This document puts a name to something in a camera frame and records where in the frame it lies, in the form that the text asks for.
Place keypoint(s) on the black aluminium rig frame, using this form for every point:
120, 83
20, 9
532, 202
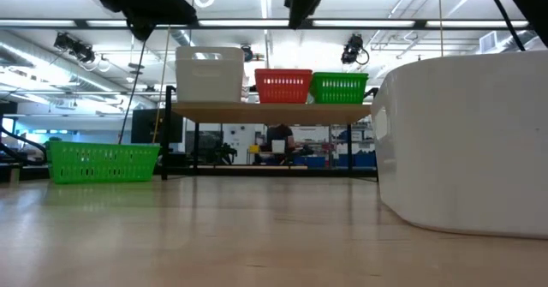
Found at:
257, 172

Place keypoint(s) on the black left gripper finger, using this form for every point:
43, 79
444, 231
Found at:
141, 4

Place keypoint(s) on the wooden shelf with black legs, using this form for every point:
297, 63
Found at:
274, 113

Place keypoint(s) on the orange plastic mesh basket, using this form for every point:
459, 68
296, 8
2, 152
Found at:
282, 90

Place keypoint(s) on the blue storage bin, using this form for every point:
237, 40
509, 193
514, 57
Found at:
316, 162
364, 160

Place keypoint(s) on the black flat screen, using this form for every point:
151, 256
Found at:
147, 126

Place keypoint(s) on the black background robot arm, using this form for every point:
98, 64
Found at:
222, 152

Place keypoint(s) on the white laptop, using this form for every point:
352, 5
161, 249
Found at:
278, 146

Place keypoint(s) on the person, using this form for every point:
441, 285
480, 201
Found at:
280, 133

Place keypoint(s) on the silver ceiling duct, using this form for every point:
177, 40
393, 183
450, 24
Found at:
38, 62

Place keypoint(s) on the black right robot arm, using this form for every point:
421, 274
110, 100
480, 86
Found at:
531, 0

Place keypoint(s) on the white ceiling vent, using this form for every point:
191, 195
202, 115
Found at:
488, 43

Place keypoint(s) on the small yellow object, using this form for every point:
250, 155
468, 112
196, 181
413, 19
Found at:
254, 149

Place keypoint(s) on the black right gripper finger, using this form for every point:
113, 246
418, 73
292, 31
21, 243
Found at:
304, 0

